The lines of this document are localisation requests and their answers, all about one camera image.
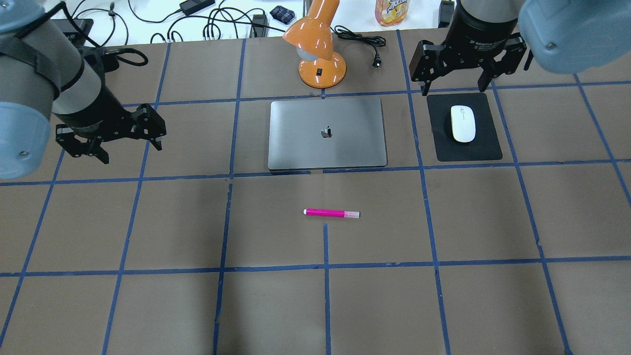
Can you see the black mousepad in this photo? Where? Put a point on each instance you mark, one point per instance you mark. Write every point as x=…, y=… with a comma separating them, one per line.
x=486, y=144

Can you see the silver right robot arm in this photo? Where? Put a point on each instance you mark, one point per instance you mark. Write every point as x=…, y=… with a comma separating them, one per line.
x=563, y=36

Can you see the silver closed laptop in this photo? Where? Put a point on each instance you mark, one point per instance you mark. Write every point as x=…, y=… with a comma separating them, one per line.
x=346, y=132

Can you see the orange drink bottle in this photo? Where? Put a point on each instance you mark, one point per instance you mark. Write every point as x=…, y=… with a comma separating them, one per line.
x=391, y=12

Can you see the pink marker pen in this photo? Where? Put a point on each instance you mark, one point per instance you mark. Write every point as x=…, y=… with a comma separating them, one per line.
x=331, y=213

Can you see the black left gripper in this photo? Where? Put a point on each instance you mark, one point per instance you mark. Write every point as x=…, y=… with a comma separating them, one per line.
x=95, y=114

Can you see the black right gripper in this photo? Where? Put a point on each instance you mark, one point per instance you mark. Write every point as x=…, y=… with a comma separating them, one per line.
x=476, y=32

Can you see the white computer mouse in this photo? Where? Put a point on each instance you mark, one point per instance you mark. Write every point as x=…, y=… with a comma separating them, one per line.
x=463, y=124

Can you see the dark blue checkered pouch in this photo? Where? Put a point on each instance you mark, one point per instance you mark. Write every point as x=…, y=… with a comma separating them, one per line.
x=283, y=14

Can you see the orange desk lamp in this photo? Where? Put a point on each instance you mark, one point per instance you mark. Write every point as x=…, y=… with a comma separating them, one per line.
x=320, y=67

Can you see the black power adapter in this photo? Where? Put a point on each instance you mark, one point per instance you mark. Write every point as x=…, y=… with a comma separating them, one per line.
x=189, y=7

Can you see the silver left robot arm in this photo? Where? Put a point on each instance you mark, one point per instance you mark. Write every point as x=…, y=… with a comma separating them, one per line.
x=42, y=74

